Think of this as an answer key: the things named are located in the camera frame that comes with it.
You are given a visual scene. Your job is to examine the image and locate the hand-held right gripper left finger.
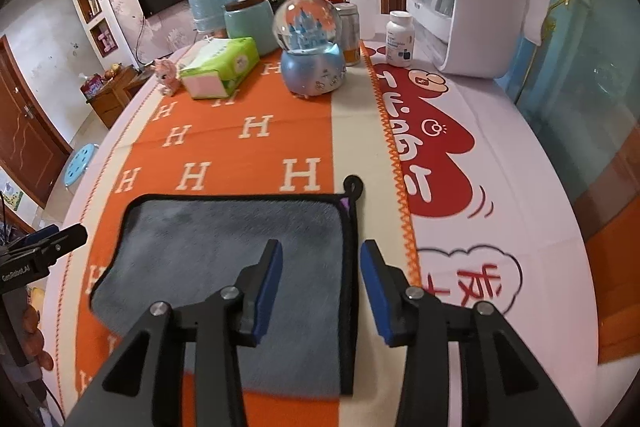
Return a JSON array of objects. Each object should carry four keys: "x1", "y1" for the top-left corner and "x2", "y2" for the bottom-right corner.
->
[{"x1": 64, "y1": 239, "x2": 285, "y2": 427}]

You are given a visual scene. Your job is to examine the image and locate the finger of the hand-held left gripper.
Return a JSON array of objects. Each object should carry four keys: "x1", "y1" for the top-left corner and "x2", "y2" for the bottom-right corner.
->
[{"x1": 0, "y1": 223, "x2": 89, "y2": 266}]

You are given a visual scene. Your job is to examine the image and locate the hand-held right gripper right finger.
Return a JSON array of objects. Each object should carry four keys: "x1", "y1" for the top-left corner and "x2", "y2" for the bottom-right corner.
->
[{"x1": 360, "y1": 239, "x2": 567, "y2": 427}]

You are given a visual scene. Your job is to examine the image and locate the grey towel with black edge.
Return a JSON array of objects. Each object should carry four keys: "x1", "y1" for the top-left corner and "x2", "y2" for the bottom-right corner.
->
[{"x1": 89, "y1": 175, "x2": 363, "y2": 401}]

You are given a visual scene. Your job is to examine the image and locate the blue plastic stool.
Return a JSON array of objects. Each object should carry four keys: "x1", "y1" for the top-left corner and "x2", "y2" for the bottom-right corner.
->
[{"x1": 63, "y1": 142, "x2": 104, "y2": 194}]

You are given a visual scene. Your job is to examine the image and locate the brown wooden door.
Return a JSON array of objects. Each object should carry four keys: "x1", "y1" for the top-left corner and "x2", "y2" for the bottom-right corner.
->
[{"x1": 0, "y1": 34, "x2": 74, "y2": 208}]

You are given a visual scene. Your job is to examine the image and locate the orange letter-print blanket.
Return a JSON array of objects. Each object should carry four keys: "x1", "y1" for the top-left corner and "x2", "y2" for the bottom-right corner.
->
[{"x1": 74, "y1": 41, "x2": 422, "y2": 427}]

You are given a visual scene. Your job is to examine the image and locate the wooden side cabinet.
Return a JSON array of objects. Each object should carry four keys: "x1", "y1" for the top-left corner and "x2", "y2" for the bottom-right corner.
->
[{"x1": 85, "y1": 66, "x2": 152, "y2": 130}]

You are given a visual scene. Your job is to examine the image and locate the red box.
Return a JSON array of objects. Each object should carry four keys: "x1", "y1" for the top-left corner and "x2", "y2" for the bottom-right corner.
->
[{"x1": 80, "y1": 74, "x2": 104, "y2": 102}]

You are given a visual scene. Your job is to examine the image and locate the pink toy figure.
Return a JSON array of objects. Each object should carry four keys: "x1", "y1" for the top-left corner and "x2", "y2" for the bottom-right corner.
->
[{"x1": 152, "y1": 58, "x2": 181, "y2": 96}]

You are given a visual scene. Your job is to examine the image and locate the white tablecloth with red print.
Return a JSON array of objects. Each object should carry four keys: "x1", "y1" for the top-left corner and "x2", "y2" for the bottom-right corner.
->
[{"x1": 41, "y1": 38, "x2": 608, "y2": 414}]

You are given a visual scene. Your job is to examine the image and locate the green tissue pack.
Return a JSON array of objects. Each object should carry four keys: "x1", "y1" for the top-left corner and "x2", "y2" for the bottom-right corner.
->
[{"x1": 178, "y1": 37, "x2": 261, "y2": 100}]

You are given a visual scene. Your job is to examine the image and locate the blue castle snow globe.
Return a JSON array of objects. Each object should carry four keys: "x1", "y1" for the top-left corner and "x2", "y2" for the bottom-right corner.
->
[{"x1": 272, "y1": 0, "x2": 347, "y2": 97}]

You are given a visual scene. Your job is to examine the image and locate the white pill bottle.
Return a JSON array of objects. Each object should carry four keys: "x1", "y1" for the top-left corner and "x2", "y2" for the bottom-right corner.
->
[{"x1": 384, "y1": 10, "x2": 416, "y2": 69}]

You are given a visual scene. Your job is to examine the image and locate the glass jar with lid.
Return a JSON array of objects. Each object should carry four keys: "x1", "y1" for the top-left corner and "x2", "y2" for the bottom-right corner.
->
[{"x1": 333, "y1": 2, "x2": 362, "y2": 67}]

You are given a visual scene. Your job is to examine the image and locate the teal canister with brown lid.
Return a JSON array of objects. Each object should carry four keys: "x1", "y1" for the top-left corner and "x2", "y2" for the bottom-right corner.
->
[{"x1": 223, "y1": 0, "x2": 279, "y2": 56}]

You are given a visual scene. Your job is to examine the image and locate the white countertop appliance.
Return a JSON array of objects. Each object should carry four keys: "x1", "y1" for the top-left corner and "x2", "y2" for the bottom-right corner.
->
[{"x1": 402, "y1": 0, "x2": 527, "y2": 80}]

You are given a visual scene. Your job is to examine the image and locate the glass partition with gold ornament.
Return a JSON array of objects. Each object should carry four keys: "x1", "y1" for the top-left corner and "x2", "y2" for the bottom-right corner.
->
[{"x1": 465, "y1": 0, "x2": 640, "y2": 218}]

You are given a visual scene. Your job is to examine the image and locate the built-in wall shelf column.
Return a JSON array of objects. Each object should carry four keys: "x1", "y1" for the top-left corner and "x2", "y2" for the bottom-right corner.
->
[{"x1": 65, "y1": 0, "x2": 117, "y2": 58}]

